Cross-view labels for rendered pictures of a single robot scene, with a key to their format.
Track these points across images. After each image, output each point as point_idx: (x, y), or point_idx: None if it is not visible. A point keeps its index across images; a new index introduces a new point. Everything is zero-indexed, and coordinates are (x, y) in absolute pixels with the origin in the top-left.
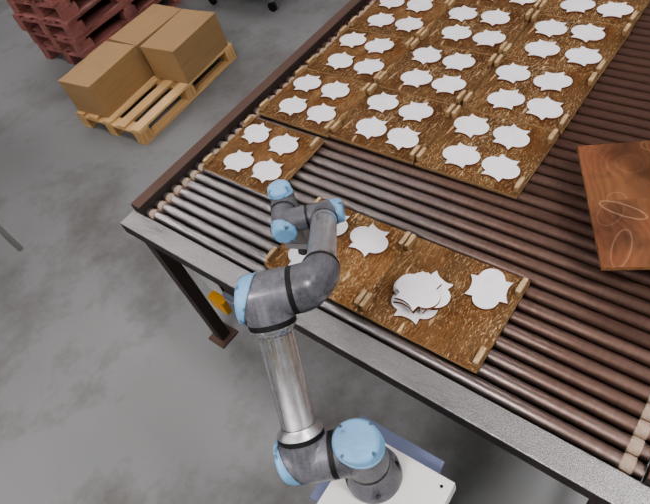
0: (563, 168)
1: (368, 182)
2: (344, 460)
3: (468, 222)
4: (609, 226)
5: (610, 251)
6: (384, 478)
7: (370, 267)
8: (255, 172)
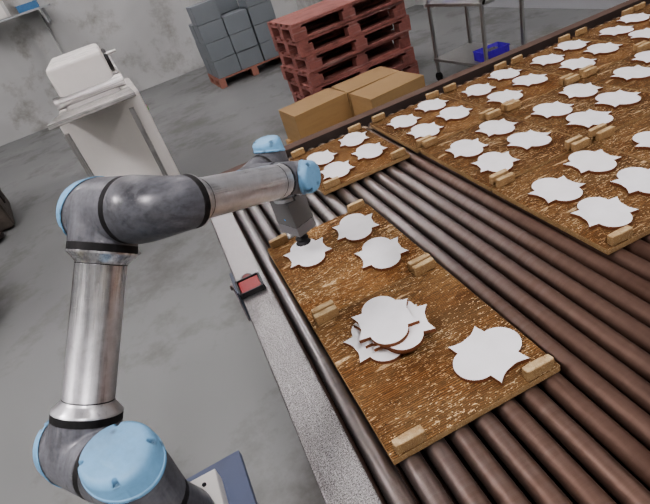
0: None
1: (429, 200)
2: (78, 470)
3: (518, 266)
4: None
5: None
6: None
7: (361, 281)
8: (325, 169)
